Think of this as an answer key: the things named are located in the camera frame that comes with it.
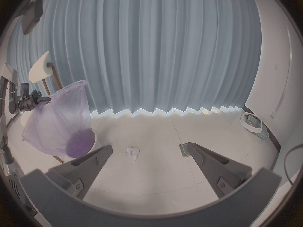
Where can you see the white trash bin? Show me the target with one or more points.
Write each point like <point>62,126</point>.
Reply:
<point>94,142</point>

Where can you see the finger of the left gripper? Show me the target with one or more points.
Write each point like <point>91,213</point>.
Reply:
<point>42,100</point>

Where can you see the white rimmed green basin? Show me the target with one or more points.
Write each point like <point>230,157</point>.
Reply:
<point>254,125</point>

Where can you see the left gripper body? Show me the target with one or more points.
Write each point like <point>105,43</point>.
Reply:
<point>28,103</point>

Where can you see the crumpled white plastic wrapper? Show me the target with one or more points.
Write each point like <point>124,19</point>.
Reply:
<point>132,153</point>

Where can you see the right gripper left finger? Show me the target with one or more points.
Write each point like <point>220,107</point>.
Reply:
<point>90,169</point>

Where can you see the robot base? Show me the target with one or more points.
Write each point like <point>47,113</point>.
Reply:
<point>14,188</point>

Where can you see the wooden chair with white cushions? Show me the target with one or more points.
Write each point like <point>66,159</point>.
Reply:
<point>40,67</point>

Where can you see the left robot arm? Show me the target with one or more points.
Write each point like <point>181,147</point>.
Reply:
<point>13,103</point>

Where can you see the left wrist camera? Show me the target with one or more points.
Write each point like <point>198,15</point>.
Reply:
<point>24,89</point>

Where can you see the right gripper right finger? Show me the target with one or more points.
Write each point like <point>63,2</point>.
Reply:
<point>213,169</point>

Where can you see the purple plastic bag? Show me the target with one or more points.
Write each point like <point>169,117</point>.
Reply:
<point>54,117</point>

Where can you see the blue-green curtain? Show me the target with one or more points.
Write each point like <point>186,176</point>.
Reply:
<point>153,44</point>

